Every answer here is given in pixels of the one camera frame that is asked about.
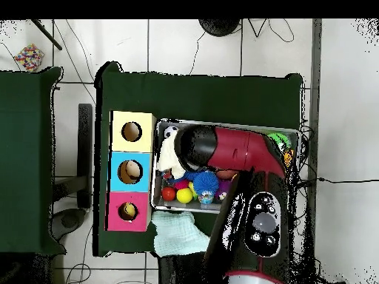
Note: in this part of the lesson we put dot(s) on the black round stand base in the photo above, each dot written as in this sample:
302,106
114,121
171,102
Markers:
218,25

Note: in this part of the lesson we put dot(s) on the yellow-green ball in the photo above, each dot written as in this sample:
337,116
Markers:
185,196

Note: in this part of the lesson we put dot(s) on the dark green tablecloth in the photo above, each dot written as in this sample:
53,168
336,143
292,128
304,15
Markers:
26,160
201,94

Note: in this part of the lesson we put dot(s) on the purple spiky ball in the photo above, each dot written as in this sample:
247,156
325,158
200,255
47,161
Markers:
224,189

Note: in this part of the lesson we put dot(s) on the mint green cloth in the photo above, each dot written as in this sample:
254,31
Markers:
174,234

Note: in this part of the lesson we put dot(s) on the black chair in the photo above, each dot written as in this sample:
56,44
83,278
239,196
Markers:
84,154

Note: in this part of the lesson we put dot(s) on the cream waffle cloth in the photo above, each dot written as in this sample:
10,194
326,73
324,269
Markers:
167,157

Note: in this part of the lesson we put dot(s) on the large blue spiky ball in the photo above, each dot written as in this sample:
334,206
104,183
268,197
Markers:
190,176

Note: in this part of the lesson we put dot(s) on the wooden box with three holes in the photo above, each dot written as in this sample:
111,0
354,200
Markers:
144,177

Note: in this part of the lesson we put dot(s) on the small soccer ball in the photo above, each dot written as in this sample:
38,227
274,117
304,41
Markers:
170,130

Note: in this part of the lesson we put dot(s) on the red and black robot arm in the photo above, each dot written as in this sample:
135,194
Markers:
237,148

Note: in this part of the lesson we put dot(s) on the multicoloured patterned object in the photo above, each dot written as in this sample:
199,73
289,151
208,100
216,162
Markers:
28,57

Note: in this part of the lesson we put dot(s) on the yellow plush toy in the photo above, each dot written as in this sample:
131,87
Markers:
128,209

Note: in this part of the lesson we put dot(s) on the red ball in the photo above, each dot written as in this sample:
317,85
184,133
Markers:
169,194

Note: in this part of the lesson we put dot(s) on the green spiky ball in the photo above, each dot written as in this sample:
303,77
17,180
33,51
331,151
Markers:
279,141

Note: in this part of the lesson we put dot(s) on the brown toy football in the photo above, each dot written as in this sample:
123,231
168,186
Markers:
225,174

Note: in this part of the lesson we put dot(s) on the clear mesh bin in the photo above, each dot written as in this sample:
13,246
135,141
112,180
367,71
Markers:
177,207

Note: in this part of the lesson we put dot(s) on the black rod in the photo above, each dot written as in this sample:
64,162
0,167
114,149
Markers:
46,34

